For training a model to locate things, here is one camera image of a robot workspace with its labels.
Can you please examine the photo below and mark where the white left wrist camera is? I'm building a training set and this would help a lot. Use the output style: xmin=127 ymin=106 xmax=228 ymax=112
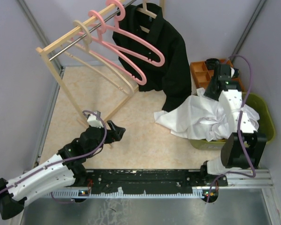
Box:
xmin=87 ymin=113 xmax=103 ymax=128

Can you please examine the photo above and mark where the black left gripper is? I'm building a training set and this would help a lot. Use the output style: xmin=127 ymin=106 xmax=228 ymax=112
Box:
xmin=87 ymin=120 xmax=125 ymax=157

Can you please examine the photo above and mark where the green plastic laundry basket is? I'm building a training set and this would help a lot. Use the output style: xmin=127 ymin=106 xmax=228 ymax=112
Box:
xmin=190 ymin=93 xmax=276 ymax=150

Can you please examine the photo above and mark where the green patterned rolled sock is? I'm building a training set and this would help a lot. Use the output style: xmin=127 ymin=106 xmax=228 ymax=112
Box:
xmin=231 ymin=67 xmax=239 ymax=78

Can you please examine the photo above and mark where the wooden clothes rack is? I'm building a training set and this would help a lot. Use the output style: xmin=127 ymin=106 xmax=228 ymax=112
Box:
xmin=36 ymin=0 xmax=138 ymax=122

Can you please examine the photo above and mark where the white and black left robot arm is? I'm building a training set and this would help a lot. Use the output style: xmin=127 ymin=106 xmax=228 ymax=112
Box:
xmin=0 ymin=120 xmax=126 ymax=220

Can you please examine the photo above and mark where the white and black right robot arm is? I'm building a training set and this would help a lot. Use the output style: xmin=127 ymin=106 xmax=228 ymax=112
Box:
xmin=200 ymin=63 xmax=267 ymax=186

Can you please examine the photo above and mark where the white collared shirt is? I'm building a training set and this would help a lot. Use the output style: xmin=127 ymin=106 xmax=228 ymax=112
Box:
xmin=154 ymin=88 xmax=260 ymax=142

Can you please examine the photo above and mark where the beige wooden hanger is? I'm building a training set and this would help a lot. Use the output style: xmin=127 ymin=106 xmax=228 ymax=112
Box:
xmin=65 ymin=34 xmax=134 ymax=96

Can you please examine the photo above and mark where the dark rolled sock top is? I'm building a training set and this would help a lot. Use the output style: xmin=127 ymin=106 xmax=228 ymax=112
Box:
xmin=205 ymin=58 xmax=221 ymax=70

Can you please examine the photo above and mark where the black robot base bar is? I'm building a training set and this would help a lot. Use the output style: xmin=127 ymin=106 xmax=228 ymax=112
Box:
xmin=74 ymin=169 xmax=216 ymax=203

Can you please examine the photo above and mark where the pink plastic hanger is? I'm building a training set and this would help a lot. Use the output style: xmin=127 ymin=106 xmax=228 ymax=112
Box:
xmin=82 ymin=10 xmax=147 ymax=85

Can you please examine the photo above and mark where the black garment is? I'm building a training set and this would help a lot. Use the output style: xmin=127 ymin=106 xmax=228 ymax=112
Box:
xmin=112 ymin=2 xmax=192 ymax=113

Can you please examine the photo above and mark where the orange compartment tray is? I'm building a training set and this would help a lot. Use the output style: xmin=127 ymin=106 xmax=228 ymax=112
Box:
xmin=190 ymin=59 xmax=234 ymax=91

